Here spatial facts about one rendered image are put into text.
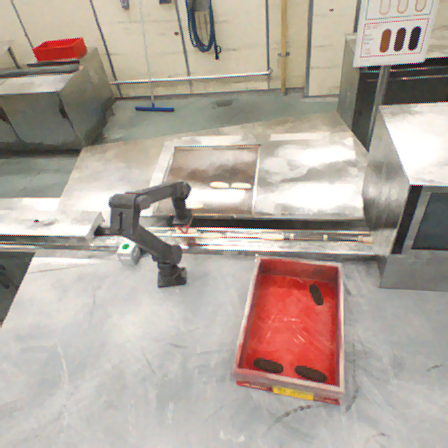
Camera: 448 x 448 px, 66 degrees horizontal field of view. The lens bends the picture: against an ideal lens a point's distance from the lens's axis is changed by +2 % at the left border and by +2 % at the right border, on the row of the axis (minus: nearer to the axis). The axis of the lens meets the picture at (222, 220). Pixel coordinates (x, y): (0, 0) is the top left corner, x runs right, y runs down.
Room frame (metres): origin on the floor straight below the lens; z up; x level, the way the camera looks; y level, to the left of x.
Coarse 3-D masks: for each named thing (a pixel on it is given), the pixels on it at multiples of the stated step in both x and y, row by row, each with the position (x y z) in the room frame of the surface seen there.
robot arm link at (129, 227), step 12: (120, 204) 0.83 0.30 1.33; (132, 204) 0.82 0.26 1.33; (120, 216) 0.82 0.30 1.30; (132, 216) 0.80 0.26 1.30; (120, 228) 0.79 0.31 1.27; (132, 228) 0.78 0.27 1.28; (144, 228) 0.85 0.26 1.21; (132, 240) 0.81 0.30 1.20; (144, 240) 0.83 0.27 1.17; (156, 240) 0.89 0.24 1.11; (156, 252) 0.89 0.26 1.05; (168, 252) 0.92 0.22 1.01; (180, 252) 0.97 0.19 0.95
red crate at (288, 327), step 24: (264, 288) 0.82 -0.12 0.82; (288, 288) 0.81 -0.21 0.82; (264, 312) 0.72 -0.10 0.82; (288, 312) 0.70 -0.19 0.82; (312, 312) 0.69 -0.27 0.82; (264, 336) 0.62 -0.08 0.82; (288, 336) 0.61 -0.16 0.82; (312, 336) 0.60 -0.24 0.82; (288, 360) 0.53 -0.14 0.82; (312, 360) 0.51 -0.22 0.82; (240, 384) 0.47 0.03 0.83
